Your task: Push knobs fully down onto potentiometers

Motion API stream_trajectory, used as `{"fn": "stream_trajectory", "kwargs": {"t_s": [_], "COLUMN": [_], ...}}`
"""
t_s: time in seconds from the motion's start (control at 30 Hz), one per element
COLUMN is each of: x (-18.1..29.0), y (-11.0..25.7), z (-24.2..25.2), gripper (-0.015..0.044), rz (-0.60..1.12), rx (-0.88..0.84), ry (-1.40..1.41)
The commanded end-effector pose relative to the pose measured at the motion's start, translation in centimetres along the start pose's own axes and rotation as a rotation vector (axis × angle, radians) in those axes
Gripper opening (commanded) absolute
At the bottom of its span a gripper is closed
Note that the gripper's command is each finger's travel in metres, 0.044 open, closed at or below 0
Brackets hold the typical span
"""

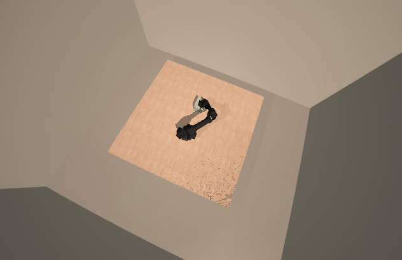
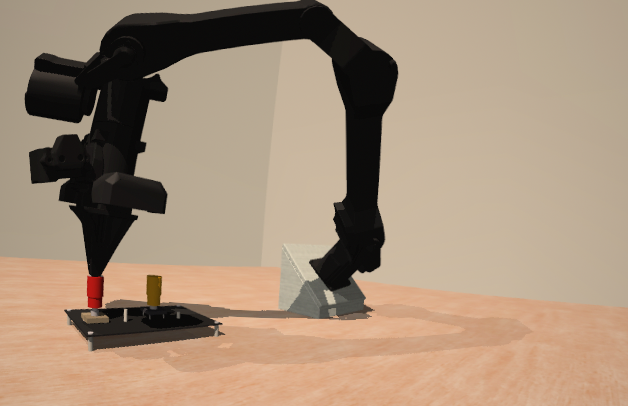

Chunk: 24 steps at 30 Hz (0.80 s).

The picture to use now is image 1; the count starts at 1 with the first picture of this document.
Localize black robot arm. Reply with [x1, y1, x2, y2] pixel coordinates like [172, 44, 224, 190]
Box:
[176, 99, 218, 141]

